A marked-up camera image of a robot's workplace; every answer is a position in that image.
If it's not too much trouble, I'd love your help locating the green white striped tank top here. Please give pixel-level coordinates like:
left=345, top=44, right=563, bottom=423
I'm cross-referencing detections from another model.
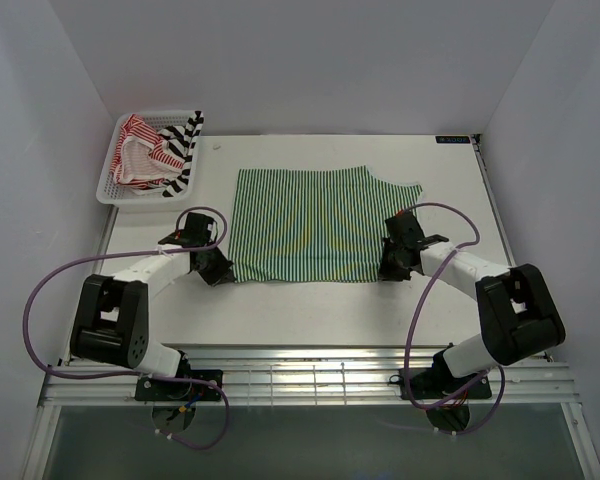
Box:
left=229, top=166, right=424, bottom=283

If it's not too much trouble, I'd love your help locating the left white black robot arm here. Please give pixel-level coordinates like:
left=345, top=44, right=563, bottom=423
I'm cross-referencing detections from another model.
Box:
left=70, top=248, right=234, bottom=378

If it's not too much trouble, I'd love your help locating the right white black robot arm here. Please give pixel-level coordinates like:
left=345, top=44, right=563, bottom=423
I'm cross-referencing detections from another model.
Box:
left=379, top=235, right=566, bottom=379

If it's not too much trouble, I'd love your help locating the red white striped tank top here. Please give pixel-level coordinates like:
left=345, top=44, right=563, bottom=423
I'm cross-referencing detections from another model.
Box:
left=110, top=114, right=183, bottom=189

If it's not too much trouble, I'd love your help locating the black white striped tank top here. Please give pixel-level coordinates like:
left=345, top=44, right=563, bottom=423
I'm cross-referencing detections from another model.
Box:
left=159, top=110, right=205, bottom=198

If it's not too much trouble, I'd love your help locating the white plastic basket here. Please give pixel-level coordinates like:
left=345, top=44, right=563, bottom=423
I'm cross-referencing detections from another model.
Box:
left=96, top=110, right=196, bottom=211

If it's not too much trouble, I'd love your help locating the blue label sticker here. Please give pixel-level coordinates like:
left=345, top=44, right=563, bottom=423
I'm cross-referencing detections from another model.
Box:
left=435, top=135, right=471, bottom=144

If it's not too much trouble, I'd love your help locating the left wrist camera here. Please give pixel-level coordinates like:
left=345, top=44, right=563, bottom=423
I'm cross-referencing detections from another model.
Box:
left=158, top=212, right=217, bottom=248

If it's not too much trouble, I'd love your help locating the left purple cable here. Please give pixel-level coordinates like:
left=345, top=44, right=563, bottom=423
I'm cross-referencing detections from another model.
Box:
left=22, top=205, right=231, bottom=450

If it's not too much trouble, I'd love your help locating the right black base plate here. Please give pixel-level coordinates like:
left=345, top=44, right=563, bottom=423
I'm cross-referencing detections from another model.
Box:
left=388, top=368, right=492, bottom=400

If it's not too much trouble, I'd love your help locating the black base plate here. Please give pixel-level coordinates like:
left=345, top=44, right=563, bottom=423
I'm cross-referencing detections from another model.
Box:
left=388, top=368, right=492, bottom=400
left=134, top=369, right=224, bottom=403

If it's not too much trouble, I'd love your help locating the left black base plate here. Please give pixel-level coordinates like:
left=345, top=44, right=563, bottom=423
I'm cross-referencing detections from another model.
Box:
left=134, top=369, right=224, bottom=403

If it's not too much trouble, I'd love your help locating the aluminium rail frame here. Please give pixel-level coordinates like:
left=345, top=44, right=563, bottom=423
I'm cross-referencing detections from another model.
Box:
left=40, top=347, right=580, bottom=407

